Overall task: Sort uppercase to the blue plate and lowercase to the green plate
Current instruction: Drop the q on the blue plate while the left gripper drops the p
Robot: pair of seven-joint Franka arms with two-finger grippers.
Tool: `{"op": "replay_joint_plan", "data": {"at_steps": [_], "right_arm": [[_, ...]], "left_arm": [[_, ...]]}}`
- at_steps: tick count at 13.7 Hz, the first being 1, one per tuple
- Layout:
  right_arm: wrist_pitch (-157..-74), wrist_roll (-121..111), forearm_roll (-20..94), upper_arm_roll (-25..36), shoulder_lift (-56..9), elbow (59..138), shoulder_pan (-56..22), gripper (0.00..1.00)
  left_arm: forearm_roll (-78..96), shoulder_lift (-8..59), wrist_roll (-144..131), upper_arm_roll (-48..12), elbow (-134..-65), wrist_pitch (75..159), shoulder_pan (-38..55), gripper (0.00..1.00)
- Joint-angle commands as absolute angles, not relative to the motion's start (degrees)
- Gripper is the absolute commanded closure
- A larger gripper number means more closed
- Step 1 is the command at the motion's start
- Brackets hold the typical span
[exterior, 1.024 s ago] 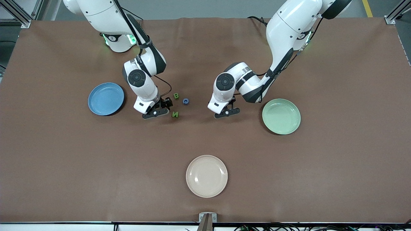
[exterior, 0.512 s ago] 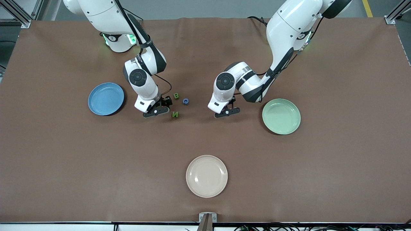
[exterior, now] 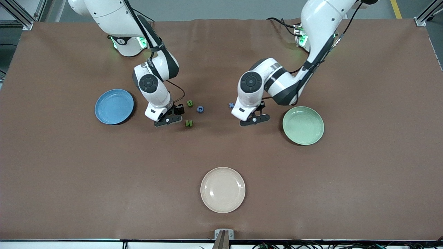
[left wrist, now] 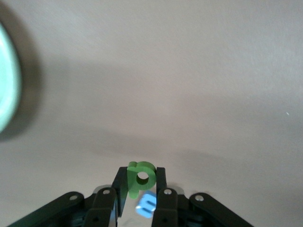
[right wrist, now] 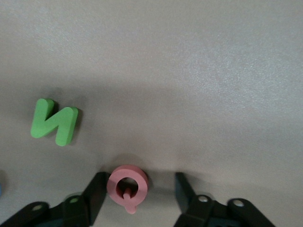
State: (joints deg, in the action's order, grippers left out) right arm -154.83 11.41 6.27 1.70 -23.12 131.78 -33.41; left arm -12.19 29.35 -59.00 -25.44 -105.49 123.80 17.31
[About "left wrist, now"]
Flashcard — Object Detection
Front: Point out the blue letter m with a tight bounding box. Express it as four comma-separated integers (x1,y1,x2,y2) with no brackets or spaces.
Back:
134,191,158,218

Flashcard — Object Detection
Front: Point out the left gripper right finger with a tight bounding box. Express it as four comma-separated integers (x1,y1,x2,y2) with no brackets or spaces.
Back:
151,167,255,227

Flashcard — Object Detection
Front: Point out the green letter p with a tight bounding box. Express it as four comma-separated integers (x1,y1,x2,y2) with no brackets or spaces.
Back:
126,161,157,200

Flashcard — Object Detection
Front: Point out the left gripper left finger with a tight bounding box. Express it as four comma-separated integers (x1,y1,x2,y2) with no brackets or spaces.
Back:
8,166,130,227

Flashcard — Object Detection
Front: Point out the green plate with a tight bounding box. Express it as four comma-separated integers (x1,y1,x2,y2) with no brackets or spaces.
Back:
0,20,24,136

